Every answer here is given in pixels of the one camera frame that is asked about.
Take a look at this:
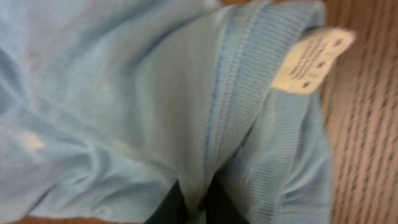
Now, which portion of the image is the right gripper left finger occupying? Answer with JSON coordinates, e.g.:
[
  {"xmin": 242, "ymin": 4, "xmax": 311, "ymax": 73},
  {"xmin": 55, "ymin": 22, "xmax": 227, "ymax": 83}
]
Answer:
[{"xmin": 144, "ymin": 181, "xmax": 188, "ymax": 224}]

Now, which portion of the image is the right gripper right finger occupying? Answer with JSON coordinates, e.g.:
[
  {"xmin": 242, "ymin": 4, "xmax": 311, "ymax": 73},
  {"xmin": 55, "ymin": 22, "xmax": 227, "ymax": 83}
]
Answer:
[{"xmin": 205, "ymin": 177, "xmax": 249, "ymax": 224}]

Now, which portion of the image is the light blue t-shirt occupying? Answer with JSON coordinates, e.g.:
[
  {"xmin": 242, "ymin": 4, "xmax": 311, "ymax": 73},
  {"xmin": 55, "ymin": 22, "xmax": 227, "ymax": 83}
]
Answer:
[{"xmin": 1, "ymin": 0, "xmax": 356, "ymax": 223}]

